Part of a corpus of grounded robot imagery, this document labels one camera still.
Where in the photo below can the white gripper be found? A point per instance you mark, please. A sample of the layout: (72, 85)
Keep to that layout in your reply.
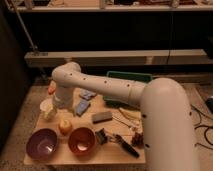
(62, 103)

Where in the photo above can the yellow red apple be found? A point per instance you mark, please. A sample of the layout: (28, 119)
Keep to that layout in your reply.
(65, 126)

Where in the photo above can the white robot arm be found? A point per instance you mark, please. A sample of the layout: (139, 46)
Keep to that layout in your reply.
(169, 136)

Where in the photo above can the white paper cup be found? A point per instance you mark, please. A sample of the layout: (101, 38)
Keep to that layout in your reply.
(47, 109)

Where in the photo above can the orange carrot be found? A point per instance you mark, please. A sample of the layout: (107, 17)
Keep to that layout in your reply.
(51, 87)

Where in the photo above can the grey blue cloth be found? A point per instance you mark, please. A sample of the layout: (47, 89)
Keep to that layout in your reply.
(87, 95)

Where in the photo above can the wooden board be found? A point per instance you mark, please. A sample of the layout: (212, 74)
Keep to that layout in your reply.
(108, 154)

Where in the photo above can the grey rectangular block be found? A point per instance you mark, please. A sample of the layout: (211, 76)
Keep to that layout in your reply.
(101, 117)

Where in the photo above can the red orange bowl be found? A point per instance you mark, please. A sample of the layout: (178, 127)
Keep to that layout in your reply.
(81, 141)

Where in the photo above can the purple bowl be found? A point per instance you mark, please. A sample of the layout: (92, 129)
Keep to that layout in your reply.
(42, 144)

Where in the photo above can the black binder clip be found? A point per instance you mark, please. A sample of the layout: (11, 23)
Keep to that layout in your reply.
(102, 137)

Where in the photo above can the banana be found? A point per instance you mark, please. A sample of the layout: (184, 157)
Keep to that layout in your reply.
(130, 114)

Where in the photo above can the green plastic tray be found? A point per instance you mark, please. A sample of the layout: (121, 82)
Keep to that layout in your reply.
(141, 77)

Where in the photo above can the black handled tool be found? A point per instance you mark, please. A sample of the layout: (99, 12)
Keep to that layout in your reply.
(127, 147)

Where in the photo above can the metal shelf rail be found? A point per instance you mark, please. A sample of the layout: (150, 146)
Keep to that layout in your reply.
(119, 58)

